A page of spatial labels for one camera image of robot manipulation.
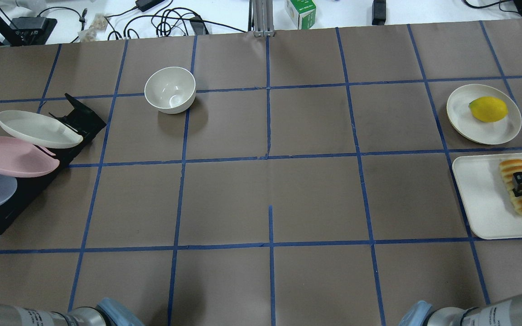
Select pink plate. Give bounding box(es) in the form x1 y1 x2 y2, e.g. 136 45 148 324
0 136 60 178

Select cream bowl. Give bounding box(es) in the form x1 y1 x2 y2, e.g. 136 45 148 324
144 67 196 114

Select yellow lemon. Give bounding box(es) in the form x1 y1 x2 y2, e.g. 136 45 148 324
468 96 509 123

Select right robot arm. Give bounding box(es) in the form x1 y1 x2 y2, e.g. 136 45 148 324
400 153 522 326

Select black plate rack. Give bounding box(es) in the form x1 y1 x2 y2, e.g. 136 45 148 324
0 94 107 235

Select cream plate in rack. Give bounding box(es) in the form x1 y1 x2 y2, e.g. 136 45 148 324
0 110 83 149

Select green white carton box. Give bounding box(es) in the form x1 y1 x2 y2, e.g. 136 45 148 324
285 0 317 30

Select white rectangular tray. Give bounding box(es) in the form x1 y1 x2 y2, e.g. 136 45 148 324
452 153 522 240

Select cream round plate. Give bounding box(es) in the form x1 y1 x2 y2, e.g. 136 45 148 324
447 83 522 145

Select striped bread roll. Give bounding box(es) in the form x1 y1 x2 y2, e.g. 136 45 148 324
499 159 522 216

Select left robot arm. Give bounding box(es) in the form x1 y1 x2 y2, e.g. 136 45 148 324
0 297 144 326

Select black power adapter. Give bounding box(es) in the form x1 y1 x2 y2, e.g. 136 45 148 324
135 0 165 12

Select aluminium frame post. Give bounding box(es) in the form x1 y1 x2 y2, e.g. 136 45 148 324
248 0 275 38

